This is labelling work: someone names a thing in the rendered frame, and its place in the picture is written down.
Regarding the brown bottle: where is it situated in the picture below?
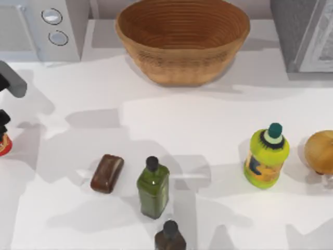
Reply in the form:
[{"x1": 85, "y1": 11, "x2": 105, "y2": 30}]
[{"x1": 154, "y1": 220, "x2": 187, "y2": 250}]

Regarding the round microwave knob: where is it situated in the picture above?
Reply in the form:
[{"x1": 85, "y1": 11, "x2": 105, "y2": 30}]
[
  {"x1": 48, "y1": 29, "x2": 70, "y2": 47},
  {"x1": 41, "y1": 7, "x2": 63, "y2": 26}
]

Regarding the dark brown bread loaf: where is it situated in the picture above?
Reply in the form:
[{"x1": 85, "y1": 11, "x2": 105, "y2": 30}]
[{"x1": 90, "y1": 154, "x2": 125, "y2": 194}]

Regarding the grey cabinet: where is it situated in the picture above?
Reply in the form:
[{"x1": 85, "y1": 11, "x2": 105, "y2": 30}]
[{"x1": 270, "y1": 0, "x2": 333, "y2": 74}]

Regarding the pale microwave oven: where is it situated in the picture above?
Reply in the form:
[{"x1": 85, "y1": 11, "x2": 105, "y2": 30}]
[{"x1": 0, "y1": 0, "x2": 91, "y2": 63}]

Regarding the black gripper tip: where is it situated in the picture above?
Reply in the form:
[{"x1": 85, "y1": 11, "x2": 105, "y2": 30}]
[{"x1": 0, "y1": 109, "x2": 11, "y2": 136}]

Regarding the brown woven basket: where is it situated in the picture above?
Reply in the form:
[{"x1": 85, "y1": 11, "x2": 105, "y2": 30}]
[{"x1": 115, "y1": 0, "x2": 251, "y2": 88}]

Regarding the lime green bottle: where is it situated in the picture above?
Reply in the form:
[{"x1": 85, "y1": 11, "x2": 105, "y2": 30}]
[{"x1": 243, "y1": 122, "x2": 290, "y2": 189}]

